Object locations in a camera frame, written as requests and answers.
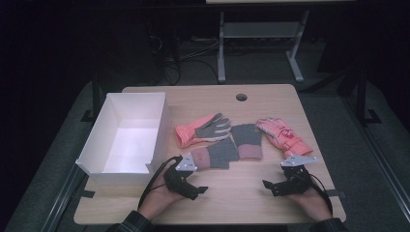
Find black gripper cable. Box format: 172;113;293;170
304;173;334;215
137;156;184;210

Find person's right hand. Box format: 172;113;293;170
286;187;333;223

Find white box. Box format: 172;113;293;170
74;92;172;187

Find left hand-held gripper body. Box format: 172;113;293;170
162;154;198;198

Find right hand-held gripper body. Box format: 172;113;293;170
279;154;319;196

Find pink printed ski glove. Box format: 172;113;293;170
255;116;314;160

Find grey metal table frame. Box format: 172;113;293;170
217;9;311;85

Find aluminium rail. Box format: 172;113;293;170
40;163;89;232
341;96;410;224

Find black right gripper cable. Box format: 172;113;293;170
304;173;334;215

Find grey knit glove pink cuff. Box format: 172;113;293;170
230;123;264;161
190;136;241;171

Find black metal stand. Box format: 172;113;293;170
354;69;383;128
80;72;103;124

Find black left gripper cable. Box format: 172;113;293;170
137;156;184;210

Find bundle of floor cables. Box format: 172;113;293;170
146;33;220;86

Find pink glove with grey palm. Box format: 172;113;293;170
174;112;232;150

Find person's left hand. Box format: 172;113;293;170
138;175;186;222

